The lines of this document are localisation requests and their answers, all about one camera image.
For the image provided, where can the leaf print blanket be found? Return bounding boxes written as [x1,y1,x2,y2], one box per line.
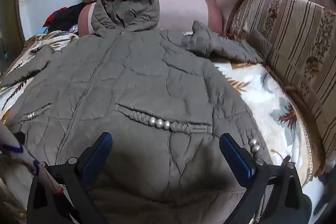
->
[0,30,315,214]

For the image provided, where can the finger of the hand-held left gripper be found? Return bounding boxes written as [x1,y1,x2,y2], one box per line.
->
[13,132,27,146]

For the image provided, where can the pile of dark clothes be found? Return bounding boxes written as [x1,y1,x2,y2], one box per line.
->
[37,2,85,36]

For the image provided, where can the brown wooden frame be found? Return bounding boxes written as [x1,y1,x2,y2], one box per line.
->
[0,0,25,69]

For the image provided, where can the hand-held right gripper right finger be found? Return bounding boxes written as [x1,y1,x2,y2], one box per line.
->
[219,133,306,224]

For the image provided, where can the pink quilted cushion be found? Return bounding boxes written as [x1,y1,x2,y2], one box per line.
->
[78,0,223,37]

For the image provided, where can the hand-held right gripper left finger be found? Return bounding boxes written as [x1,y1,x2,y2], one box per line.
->
[28,132,113,224]

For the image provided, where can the olive quilted hooded jacket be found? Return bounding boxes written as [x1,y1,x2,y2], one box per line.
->
[0,0,273,224]

